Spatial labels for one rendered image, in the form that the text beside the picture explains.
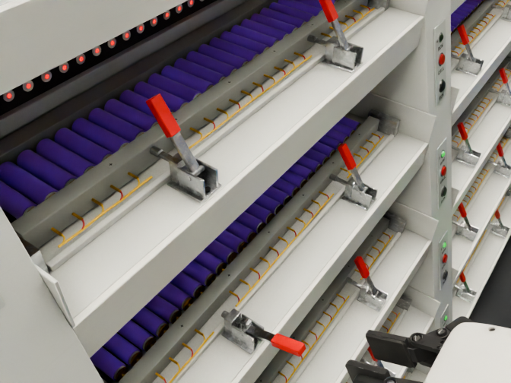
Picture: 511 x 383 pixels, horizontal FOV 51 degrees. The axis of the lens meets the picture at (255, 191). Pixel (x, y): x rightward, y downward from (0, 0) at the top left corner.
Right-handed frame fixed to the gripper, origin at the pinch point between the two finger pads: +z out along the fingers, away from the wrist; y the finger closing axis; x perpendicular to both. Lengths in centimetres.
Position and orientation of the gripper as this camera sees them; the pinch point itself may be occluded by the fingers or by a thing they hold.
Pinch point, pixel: (381, 363)
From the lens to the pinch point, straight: 49.3
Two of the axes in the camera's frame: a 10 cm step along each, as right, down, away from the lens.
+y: 5.9, -5.5, 5.9
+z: -7.0, 0.1, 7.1
